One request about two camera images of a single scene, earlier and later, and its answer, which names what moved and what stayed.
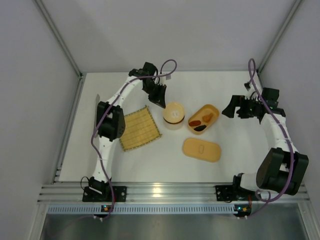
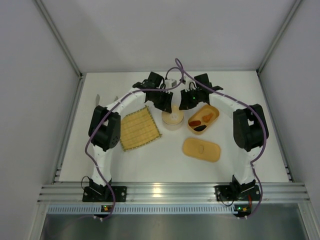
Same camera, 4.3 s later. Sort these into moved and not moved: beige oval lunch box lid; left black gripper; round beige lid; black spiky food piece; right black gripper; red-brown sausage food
Moved: left black gripper; right black gripper
Not moved: round beige lid; beige oval lunch box lid; black spiky food piece; red-brown sausage food
